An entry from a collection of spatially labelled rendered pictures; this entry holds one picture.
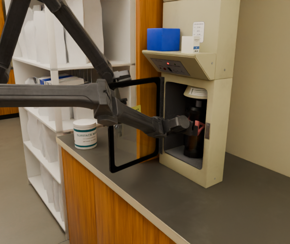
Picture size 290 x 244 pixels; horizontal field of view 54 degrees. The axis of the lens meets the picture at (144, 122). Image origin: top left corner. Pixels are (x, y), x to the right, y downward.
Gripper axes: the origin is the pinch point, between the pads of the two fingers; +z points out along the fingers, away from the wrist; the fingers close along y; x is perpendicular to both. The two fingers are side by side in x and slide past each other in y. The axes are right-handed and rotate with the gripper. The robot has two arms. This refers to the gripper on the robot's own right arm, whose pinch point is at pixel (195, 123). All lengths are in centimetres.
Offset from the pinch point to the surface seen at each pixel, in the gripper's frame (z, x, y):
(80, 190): -31, 52, 60
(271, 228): -11, 25, -47
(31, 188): -20, 113, 202
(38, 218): -32, 116, 146
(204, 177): -8.5, 19.8, -14.4
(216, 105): -8.2, -12.4, -16.6
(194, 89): -7.5, -17.2, -4.2
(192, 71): -16.4, -25.3, -10.1
